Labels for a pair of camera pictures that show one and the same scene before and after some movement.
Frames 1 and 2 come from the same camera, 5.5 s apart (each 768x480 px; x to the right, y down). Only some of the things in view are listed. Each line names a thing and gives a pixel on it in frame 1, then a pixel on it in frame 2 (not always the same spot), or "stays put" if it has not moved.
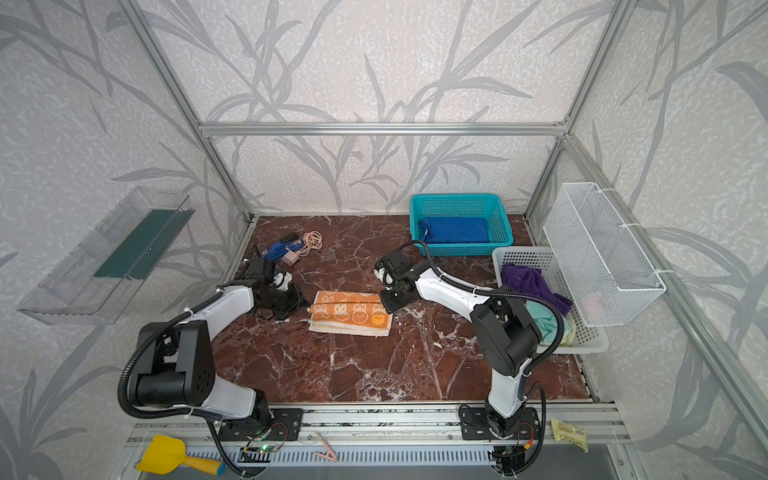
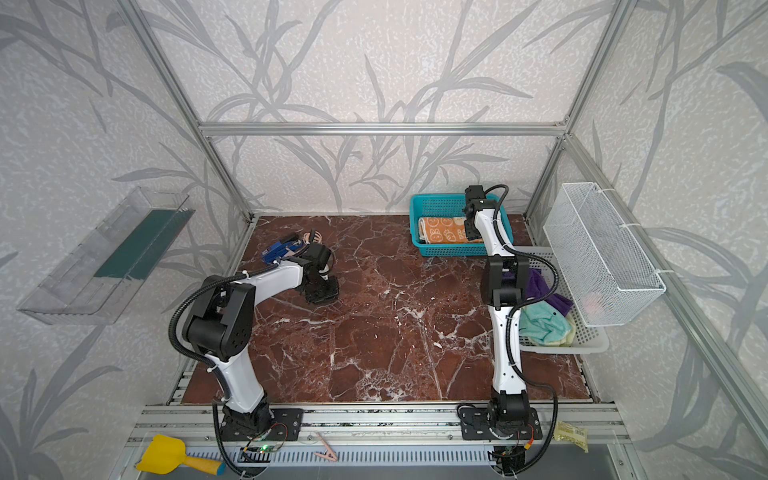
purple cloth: x=530 y=280 stays put
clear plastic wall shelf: x=100 y=277 stays put
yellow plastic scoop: x=166 y=454 stays put
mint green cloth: x=546 y=321 stays put
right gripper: x=393 y=298 -> x=474 y=230
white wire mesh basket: x=606 y=268 stays put
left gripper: x=285 y=301 -> x=321 y=288
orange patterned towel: x=349 y=312 -> x=444 y=230
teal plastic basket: x=459 y=224 stays put
